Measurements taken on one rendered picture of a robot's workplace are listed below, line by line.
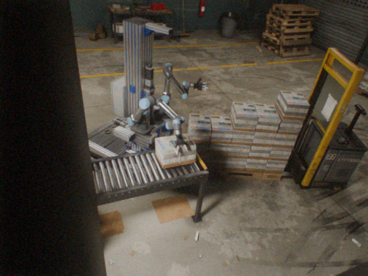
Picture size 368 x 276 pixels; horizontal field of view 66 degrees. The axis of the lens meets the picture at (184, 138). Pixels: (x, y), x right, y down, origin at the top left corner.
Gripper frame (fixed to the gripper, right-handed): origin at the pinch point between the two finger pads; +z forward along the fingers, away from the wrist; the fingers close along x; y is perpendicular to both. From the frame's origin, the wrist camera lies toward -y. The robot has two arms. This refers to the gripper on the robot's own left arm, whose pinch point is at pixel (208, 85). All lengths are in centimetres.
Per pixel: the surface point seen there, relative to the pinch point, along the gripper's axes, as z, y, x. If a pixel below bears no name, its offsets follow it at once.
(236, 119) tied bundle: 41, 18, 42
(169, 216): -28, 106, 140
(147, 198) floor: -61, 109, 117
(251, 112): 60, 13, 29
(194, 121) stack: -13, 37, 35
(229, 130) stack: 34, 35, 46
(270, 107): 88, 16, 8
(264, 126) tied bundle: 79, 25, 40
